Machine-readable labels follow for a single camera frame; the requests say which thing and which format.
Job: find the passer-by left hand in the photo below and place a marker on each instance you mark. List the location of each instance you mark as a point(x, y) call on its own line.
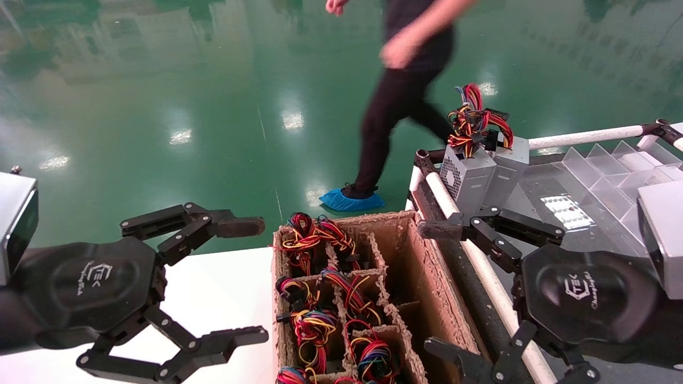
point(399, 52)

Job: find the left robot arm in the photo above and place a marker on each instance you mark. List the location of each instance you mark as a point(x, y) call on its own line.
point(10, 325)

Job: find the black pipe corner joint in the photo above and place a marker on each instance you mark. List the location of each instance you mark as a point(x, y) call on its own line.
point(659, 129)
point(422, 157)

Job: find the passer-by in black clothes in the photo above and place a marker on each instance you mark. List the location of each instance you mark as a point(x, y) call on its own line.
point(395, 106)

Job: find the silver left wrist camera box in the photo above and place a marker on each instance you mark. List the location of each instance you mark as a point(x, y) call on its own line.
point(13, 224)

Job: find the white pipe table leg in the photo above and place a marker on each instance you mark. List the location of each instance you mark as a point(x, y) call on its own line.
point(413, 186)

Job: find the passer-by right hand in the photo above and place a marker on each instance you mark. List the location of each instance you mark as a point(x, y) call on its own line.
point(336, 6)

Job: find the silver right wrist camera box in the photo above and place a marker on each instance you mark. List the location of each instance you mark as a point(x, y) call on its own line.
point(664, 240)

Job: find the blue shoe cover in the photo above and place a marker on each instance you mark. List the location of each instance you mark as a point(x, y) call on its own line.
point(349, 201)

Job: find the clear acrylic divider tray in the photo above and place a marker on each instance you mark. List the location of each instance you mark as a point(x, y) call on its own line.
point(613, 181)

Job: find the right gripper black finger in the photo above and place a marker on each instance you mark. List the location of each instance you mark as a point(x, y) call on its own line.
point(440, 230)

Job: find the passer-by bare forearm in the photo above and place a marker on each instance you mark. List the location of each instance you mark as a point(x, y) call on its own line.
point(440, 21)

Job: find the brown cardboard box with dividers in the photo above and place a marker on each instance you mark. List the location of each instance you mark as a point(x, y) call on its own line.
point(421, 266)

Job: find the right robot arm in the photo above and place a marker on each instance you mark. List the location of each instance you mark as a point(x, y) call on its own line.
point(659, 336)

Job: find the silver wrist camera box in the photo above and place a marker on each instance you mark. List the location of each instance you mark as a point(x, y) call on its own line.
point(664, 240)
point(13, 224)

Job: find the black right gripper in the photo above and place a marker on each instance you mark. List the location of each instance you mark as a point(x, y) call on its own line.
point(587, 293)

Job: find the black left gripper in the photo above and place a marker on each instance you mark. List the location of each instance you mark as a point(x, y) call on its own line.
point(90, 288)

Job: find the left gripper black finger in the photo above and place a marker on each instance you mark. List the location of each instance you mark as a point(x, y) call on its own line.
point(235, 226)

